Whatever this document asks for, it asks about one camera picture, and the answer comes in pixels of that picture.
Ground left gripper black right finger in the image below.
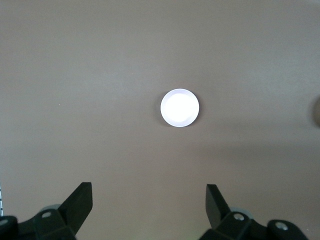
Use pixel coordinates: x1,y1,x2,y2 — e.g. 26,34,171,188
199,184,270,240

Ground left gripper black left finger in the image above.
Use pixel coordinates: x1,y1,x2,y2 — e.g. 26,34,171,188
34,181,94,240

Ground white bowl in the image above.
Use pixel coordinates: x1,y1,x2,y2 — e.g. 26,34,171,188
160,88,201,128

